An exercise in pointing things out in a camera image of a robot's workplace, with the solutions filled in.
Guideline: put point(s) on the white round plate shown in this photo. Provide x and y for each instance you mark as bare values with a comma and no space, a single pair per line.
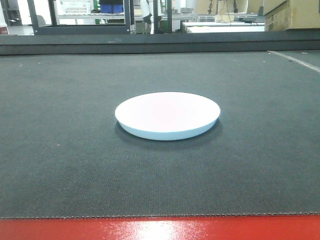
167,116

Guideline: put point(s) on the white background table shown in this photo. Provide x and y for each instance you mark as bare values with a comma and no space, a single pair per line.
222,27

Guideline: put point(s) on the dark grey fabric mat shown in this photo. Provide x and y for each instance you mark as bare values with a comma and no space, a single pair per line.
63,154

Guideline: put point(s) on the blue background bin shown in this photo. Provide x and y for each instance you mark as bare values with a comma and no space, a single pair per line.
111,6

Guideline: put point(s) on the cardboard boxes stack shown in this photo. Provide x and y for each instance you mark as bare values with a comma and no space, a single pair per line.
287,15

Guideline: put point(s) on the black metal frame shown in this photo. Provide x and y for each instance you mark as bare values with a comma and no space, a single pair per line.
83,17

